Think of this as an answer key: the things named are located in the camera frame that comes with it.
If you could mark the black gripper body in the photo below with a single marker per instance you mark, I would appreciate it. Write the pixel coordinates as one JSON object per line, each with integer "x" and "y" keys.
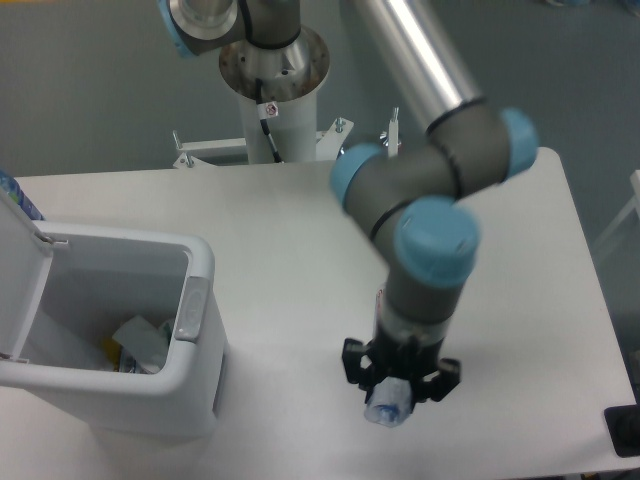
{"x": 408, "y": 360}

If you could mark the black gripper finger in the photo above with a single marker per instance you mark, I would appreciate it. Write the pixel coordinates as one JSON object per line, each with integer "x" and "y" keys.
{"x": 438, "y": 384}
{"x": 353, "y": 352}

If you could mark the clear plastic water bottle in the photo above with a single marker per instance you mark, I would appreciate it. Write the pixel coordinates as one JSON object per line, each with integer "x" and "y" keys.
{"x": 389, "y": 404}

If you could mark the white tissue wrapper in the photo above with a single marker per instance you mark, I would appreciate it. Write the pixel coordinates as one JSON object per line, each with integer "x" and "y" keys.
{"x": 143, "y": 340}

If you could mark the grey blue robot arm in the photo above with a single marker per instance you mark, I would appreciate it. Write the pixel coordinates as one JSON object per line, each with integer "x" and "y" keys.
{"x": 405, "y": 204}

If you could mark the white trash can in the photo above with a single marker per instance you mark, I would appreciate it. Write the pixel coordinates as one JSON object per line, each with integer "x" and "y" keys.
{"x": 99, "y": 279}

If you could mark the white trash can lid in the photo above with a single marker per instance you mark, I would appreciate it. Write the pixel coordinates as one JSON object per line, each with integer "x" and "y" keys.
{"x": 26, "y": 258}

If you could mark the black clamp at table edge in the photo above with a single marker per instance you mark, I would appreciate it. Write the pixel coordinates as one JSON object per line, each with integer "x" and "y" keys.
{"x": 623, "y": 427}

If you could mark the crumpled paper in bin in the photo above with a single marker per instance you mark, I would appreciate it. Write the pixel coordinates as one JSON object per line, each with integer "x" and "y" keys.
{"x": 128, "y": 364}

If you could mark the yellow wrapper in bin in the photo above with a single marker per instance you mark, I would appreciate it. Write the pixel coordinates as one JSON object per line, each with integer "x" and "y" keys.
{"x": 112, "y": 351}

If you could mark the blue bottle behind lid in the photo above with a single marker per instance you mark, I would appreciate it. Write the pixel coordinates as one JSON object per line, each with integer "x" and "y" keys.
{"x": 12, "y": 188}

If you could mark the white frame at right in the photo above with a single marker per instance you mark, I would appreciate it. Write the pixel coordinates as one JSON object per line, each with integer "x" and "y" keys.
{"x": 620, "y": 227}

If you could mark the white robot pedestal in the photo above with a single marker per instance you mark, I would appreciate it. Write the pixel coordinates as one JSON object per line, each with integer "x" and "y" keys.
{"x": 276, "y": 91}

